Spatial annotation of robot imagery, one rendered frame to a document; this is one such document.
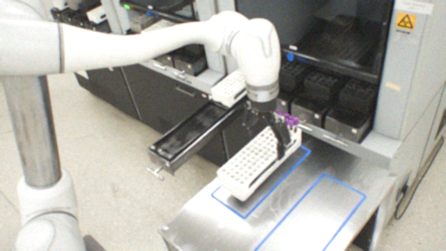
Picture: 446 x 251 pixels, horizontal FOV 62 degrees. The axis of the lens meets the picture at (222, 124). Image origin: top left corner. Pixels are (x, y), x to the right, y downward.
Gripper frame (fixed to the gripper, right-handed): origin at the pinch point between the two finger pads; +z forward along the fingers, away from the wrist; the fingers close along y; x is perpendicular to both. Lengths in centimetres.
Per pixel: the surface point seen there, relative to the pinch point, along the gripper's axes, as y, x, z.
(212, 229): 2.1, -29.2, 9.3
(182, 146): -33.0, -10.2, 11.0
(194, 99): -75, 30, 33
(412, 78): 25, 43, -9
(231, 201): -0.2, -18.2, 9.3
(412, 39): 23, 43, -23
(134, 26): -124, 36, 6
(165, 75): -96, 29, 25
